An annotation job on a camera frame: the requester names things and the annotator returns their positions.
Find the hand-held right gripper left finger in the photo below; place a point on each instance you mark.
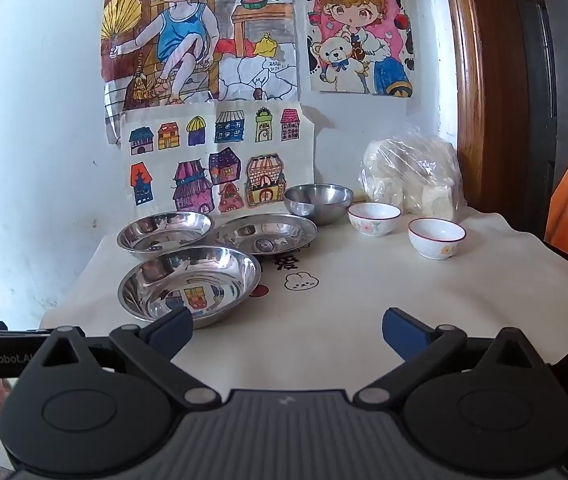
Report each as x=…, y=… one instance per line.
x=171, y=334

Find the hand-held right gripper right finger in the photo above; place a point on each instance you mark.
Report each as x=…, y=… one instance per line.
x=404, y=334

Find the steel bowl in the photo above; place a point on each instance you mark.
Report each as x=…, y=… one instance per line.
x=319, y=205
x=189, y=280

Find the white ceramic bowl red rim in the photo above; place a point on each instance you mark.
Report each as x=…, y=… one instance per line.
x=436, y=240

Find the steel plate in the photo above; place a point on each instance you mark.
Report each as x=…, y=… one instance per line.
x=164, y=232
x=264, y=235

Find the white ceramic bowl pink flower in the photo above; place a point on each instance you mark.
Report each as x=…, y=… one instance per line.
x=374, y=220

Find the plastic bag of white rolls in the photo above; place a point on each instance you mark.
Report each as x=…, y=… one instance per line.
x=414, y=175

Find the colourful houses drawing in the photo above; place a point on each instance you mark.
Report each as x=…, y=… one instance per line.
x=214, y=160

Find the child with fan drawing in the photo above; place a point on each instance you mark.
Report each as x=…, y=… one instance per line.
x=189, y=35

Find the girl with teddy drawing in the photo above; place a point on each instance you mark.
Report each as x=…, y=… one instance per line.
x=359, y=35

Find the wooden door frame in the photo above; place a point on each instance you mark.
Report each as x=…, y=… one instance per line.
x=484, y=85

